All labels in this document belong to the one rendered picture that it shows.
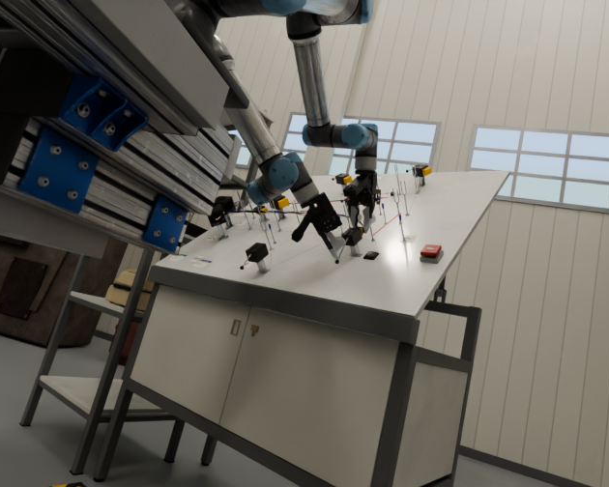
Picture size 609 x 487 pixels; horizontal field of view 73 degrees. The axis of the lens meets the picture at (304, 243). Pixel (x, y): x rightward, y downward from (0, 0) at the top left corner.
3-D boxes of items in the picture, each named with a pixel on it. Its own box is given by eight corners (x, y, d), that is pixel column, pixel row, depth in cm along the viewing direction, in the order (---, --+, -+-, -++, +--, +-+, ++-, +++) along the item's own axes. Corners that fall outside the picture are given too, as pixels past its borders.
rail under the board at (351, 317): (408, 343, 103) (413, 317, 104) (146, 279, 175) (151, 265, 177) (416, 345, 107) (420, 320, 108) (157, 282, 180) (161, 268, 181)
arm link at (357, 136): (328, 146, 130) (339, 150, 140) (362, 148, 125) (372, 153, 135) (331, 120, 129) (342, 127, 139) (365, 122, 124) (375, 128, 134)
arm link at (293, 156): (268, 164, 127) (290, 152, 130) (286, 195, 129) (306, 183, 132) (276, 158, 120) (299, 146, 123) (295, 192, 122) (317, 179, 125)
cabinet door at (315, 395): (364, 503, 100) (397, 342, 108) (217, 425, 134) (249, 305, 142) (369, 501, 102) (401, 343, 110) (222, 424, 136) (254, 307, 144)
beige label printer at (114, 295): (129, 309, 182) (142, 266, 186) (102, 300, 194) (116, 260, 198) (181, 319, 207) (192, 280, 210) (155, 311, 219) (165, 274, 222)
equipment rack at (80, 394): (72, 476, 161) (208, 63, 196) (16, 422, 198) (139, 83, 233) (176, 462, 200) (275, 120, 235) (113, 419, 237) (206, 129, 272)
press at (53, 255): (115, 353, 450) (193, 115, 505) (-4, 350, 328) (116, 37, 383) (19, 320, 502) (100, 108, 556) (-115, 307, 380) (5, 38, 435)
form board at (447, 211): (155, 268, 178) (153, 265, 177) (294, 179, 246) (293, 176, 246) (416, 321, 106) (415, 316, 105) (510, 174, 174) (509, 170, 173)
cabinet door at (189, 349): (217, 424, 135) (250, 306, 142) (129, 378, 168) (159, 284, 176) (222, 424, 136) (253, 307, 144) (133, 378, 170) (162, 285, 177)
